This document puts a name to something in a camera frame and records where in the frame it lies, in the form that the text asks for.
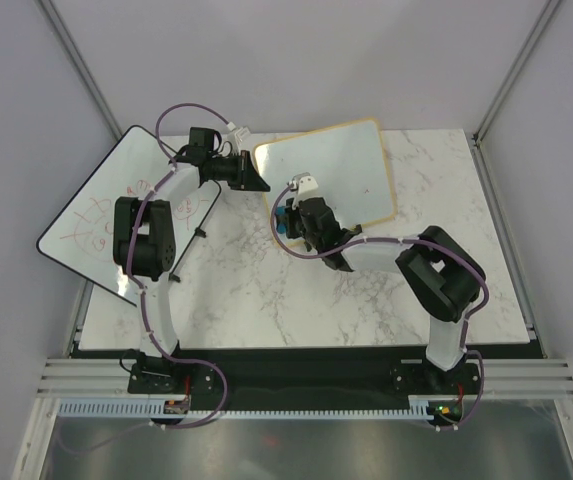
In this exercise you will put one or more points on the aluminium rail frame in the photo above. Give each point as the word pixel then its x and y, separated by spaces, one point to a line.
pixel 511 379

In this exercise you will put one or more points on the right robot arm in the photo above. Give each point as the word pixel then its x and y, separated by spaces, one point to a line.
pixel 446 281

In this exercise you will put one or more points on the blue whiteboard eraser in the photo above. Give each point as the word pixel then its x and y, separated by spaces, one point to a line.
pixel 281 218

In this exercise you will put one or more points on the right aluminium corner post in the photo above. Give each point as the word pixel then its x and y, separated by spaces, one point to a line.
pixel 534 37

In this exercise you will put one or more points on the black board stand foot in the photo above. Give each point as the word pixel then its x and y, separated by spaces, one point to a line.
pixel 199 232
pixel 173 276

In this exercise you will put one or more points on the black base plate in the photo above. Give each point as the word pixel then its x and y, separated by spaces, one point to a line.
pixel 178 373

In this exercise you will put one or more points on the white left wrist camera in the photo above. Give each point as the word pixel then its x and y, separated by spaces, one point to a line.
pixel 236 136

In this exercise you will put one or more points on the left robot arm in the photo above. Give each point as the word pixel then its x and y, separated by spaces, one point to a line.
pixel 151 260

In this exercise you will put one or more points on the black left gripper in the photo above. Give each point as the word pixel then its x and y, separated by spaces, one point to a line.
pixel 241 170

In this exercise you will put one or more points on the black framed whiteboard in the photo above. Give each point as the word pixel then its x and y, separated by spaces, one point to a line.
pixel 81 235

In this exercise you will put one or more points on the white slotted cable duct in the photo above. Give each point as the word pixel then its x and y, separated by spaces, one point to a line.
pixel 162 409

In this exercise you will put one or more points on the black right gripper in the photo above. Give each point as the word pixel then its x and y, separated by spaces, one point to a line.
pixel 291 216

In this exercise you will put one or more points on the yellow framed whiteboard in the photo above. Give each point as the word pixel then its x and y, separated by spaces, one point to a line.
pixel 348 162

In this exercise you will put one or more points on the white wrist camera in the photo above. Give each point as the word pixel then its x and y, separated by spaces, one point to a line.
pixel 302 187
pixel 236 136

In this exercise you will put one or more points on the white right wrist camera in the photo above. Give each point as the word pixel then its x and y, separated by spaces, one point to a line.
pixel 302 187

